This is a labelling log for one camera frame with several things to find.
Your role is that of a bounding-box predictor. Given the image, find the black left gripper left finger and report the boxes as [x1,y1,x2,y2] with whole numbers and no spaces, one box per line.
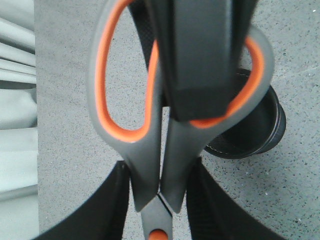
[35,161,130,240]

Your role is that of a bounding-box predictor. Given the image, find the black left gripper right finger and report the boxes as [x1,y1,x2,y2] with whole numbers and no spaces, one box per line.
[186,162,283,240]

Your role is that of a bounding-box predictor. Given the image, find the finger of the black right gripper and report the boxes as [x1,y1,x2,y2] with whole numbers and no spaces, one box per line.
[146,0,257,122]
[128,0,155,70]

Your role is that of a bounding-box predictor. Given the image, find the grey orange scissors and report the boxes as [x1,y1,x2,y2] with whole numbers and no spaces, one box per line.
[87,0,274,240]

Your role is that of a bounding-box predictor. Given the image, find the black mesh bucket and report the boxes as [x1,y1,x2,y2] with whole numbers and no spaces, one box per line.
[204,86,287,160]

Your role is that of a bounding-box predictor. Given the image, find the grey pleated curtain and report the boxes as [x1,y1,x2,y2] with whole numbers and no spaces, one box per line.
[0,0,39,240]

